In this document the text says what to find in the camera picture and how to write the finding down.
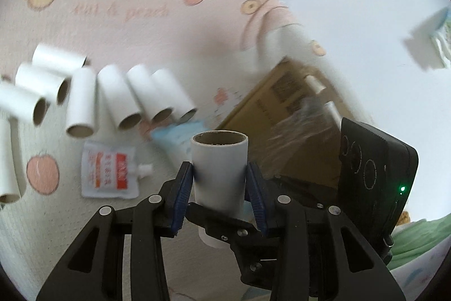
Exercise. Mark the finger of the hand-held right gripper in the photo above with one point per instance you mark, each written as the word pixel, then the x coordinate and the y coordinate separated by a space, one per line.
pixel 218 221
pixel 313 195

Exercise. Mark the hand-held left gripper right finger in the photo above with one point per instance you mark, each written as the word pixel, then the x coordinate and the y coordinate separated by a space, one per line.
pixel 257 202

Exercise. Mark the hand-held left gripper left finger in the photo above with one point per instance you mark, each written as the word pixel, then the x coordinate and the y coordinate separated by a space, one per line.
pixel 181 198

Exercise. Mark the white cardboard tube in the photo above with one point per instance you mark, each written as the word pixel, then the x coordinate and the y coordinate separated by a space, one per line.
pixel 315 83
pixel 333 112
pixel 218 167

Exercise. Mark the brown cardboard box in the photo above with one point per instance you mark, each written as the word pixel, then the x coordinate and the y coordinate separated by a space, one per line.
pixel 260 110

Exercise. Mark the light blue cream tube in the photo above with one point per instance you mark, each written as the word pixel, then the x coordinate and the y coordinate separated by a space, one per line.
pixel 172 138

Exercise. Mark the green cloth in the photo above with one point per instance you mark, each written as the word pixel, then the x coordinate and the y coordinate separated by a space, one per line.
pixel 422 237

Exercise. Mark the white sachet red label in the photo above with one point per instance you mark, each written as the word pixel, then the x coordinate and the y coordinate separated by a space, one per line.
pixel 105 170

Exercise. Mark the floral printed clothing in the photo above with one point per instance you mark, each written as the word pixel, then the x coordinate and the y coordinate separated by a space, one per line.
pixel 419 280

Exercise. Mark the pile of white paper tubes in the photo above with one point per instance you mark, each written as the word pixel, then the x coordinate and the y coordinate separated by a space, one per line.
pixel 81 100

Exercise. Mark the white tissue pack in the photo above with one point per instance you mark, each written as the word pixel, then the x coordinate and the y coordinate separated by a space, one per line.
pixel 426 40

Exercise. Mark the pink printed blanket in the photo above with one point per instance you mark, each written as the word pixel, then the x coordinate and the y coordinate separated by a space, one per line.
pixel 211 40

